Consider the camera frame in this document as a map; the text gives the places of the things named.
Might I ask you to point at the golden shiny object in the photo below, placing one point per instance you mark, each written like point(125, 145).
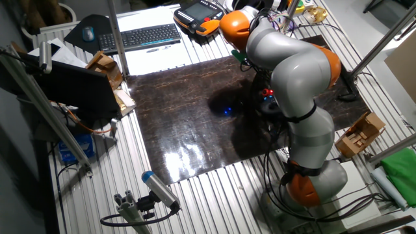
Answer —
point(316, 14)

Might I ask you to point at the purple plastic bag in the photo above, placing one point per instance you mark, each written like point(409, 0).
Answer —
point(279, 21)

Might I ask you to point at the silver camera blue end cap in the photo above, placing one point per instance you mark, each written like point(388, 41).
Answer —
point(161, 190)

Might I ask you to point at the black stand base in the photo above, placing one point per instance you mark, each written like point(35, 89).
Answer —
point(347, 84)

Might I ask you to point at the silver depth camera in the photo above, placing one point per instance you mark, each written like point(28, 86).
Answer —
point(45, 57)

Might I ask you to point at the open cardboard box with inserts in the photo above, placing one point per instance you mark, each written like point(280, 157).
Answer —
point(360, 133)

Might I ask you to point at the flattened brown cardboard box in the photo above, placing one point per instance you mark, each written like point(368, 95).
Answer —
point(105, 68)

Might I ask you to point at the white paper stack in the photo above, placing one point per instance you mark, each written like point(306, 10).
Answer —
point(65, 55)

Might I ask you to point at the white flat panel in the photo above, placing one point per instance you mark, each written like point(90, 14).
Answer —
point(360, 185)

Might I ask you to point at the black racing steering wheel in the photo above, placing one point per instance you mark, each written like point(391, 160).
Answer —
point(268, 100)

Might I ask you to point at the black camera bracket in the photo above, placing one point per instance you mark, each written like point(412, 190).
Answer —
point(146, 204)

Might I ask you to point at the white gold packet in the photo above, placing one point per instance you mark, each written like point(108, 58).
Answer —
point(125, 102)

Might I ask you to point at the large white sheet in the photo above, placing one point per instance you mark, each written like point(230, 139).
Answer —
point(156, 61)

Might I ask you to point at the long aluminium frame beam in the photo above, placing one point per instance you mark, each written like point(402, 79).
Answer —
point(48, 113)

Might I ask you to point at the black mouse pad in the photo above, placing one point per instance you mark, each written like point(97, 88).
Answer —
point(99, 27)

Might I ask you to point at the blue box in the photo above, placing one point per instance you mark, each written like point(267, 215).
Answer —
point(76, 148)

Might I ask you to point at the aluminium stand post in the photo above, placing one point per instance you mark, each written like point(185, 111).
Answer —
point(383, 40)

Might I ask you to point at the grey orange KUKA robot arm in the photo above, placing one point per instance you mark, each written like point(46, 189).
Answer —
point(299, 81)

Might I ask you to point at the short aluminium profile stub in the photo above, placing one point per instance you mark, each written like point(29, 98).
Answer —
point(130, 211)

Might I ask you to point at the white round basket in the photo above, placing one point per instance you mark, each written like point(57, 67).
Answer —
point(70, 11)

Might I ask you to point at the green cloth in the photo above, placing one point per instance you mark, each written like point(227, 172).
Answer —
point(401, 172)

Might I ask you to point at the slim aluminium frame post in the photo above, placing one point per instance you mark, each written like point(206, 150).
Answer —
point(117, 35)

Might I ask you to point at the silver round post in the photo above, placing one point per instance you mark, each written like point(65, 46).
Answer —
point(290, 13)

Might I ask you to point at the pale rolled cloth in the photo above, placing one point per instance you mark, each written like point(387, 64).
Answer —
point(388, 187)

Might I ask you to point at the black orange teach pendant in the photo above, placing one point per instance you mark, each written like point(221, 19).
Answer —
point(198, 13)

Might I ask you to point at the dark wooden board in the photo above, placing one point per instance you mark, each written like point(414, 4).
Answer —
point(182, 113)

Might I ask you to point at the brown cardboard panel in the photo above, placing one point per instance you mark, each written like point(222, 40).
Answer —
point(403, 65)

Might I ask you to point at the grey blue computer mouse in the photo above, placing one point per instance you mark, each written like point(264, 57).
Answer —
point(88, 33)

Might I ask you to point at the black laptop screen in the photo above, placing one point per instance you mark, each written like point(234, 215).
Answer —
point(74, 87)

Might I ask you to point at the yellow green button box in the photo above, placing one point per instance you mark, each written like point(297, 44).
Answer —
point(299, 7)

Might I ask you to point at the aluminium table rail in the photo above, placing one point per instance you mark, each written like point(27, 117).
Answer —
point(390, 149)

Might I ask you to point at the black computer keyboard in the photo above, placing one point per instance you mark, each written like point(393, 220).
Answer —
point(139, 37)

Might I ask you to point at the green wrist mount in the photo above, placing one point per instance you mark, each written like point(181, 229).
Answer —
point(239, 56)

